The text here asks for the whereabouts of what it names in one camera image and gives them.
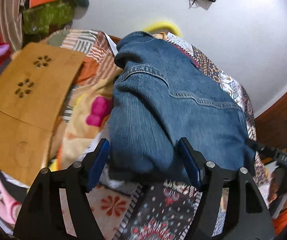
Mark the beige blanket with pink print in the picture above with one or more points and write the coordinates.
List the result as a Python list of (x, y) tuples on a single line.
[(88, 110)]

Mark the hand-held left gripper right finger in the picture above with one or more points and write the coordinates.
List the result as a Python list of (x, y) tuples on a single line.
[(189, 165)]

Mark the striped patchwork quilt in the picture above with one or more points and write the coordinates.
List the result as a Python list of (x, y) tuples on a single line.
[(93, 45)]

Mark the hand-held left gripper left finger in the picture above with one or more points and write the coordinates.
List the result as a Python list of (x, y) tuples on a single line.
[(98, 165)]

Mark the blue denim jacket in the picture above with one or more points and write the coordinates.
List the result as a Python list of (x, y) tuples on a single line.
[(163, 100)]

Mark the person's right hand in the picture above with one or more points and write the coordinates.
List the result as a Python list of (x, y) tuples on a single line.
[(273, 190)]

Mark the yellow plush item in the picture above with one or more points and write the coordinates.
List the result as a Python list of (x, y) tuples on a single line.
[(163, 25)]

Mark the brown wooden door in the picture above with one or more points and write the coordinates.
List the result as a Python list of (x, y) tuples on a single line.
[(276, 115)]

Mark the wooden board with flower cutouts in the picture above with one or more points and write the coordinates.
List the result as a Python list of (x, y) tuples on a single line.
[(21, 120)]

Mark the patterned patchwork bedsheet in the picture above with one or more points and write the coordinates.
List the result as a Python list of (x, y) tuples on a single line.
[(163, 212)]

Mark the green patterned bag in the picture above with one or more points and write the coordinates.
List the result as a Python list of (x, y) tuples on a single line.
[(46, 17)]

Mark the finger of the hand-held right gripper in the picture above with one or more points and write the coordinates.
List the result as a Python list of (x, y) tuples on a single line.
[(261, 148)]

